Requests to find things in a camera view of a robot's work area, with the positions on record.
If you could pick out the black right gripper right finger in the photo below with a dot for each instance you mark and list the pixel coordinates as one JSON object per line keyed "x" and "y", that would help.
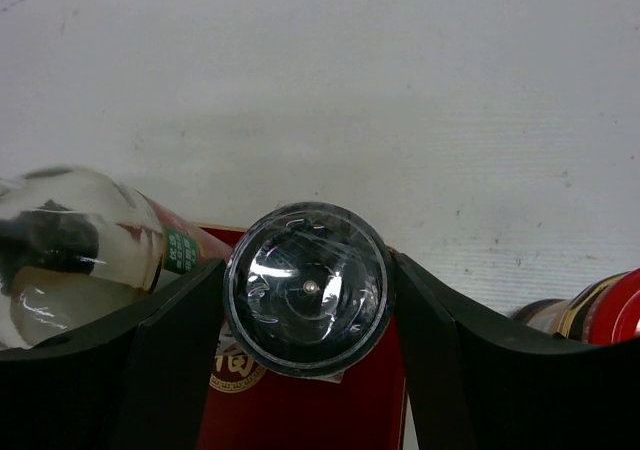
{"x": 480, "y": 380}

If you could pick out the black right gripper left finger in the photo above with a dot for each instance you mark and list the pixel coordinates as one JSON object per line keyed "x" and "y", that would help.
{"x": 135, "y": 379}

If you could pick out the amber orange label bottle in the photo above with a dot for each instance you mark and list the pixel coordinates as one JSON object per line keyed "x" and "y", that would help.
{"x": 604, "y": 313}

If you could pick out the red label tall bottle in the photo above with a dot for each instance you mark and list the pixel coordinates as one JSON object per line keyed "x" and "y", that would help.
{"x": 77, "y": 245}

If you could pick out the grinder jar dark lid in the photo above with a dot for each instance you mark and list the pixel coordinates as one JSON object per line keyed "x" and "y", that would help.
{"x": 308, "y": 290}

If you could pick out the red lacquer tray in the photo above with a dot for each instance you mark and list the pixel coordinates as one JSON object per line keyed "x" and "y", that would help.
{"x": 249, "y": 407}

